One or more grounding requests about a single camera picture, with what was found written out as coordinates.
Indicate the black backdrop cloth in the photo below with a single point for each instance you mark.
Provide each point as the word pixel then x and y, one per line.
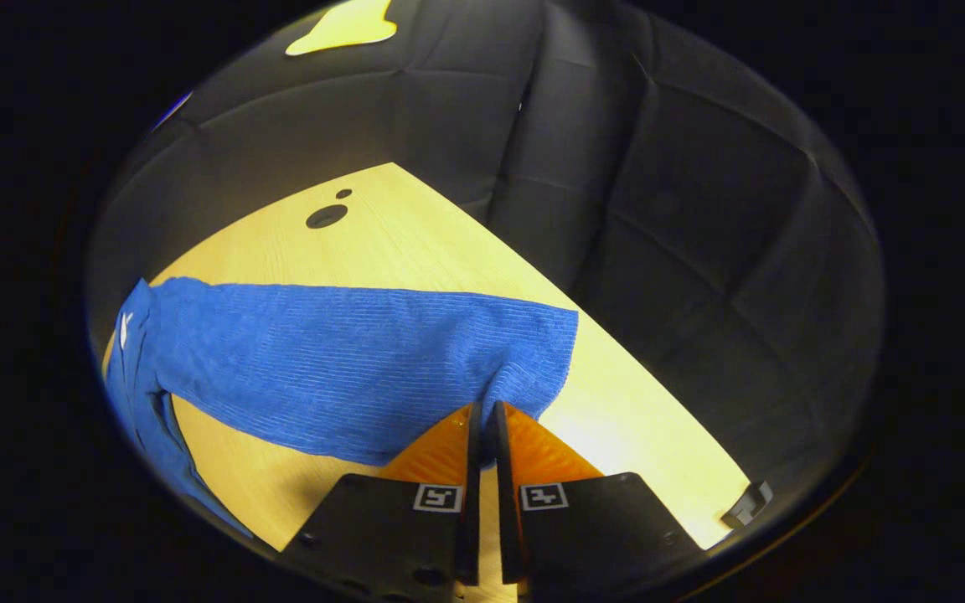
pixel 683 234

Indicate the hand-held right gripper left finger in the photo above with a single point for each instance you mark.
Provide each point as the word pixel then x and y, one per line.
pixel 470 502

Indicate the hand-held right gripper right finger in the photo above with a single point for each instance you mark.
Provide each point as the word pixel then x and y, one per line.
pixel 506 502

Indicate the dark table edge bracket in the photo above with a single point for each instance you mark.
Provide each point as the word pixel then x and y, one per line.
pixel 746 505

